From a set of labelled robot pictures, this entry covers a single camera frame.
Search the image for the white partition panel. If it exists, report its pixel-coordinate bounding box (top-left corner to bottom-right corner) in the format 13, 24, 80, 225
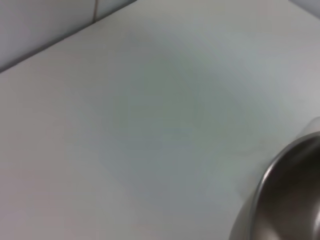
93, 0, 138, 26
0, 0, 98, 73
287, 0, 320, 10

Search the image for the stainless steel mixing bowl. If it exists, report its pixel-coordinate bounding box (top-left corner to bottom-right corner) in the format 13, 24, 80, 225
228, 132, 320, 240

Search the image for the transparent plastic measuring cup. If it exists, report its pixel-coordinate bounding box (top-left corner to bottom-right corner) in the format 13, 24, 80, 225
296, 117, 320, 141

